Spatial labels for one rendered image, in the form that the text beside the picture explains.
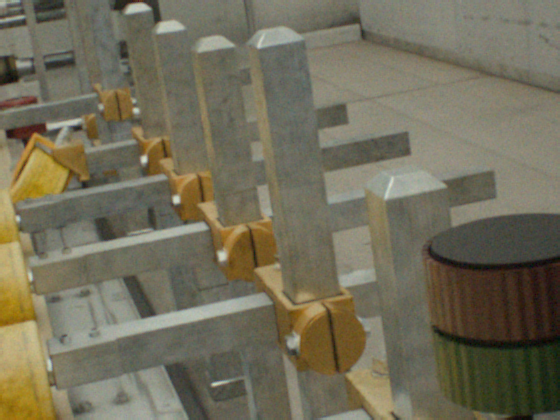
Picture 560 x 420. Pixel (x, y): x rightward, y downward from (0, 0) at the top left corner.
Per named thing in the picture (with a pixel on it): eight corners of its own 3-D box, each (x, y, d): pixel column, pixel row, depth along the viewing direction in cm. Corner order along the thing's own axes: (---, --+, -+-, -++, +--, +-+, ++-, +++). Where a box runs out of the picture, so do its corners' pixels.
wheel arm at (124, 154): (342, 121, 176) (340, 100, 175) (349, 124, 173) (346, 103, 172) (85, 170, 168) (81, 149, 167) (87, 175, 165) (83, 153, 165)
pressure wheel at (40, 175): (39, 210, 170) (69, 160, 170) (43, 224, 163) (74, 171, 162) (0, 190, 169) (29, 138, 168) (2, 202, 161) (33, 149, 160)
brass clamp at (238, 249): (257, 240, 127) (250, 192, 126) (291, 275, 114) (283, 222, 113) (198, 252, 126) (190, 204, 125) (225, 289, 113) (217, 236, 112)
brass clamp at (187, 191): (210, 191, 151) (203, 150, 149) (233, 215, 138) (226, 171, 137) (160, 201, 149) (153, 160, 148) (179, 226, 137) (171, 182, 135)
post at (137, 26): (205, 346, 174) (146, 1, 162) (210, 354, 170) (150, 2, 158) (181, 351, 173) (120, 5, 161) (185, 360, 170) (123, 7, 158)
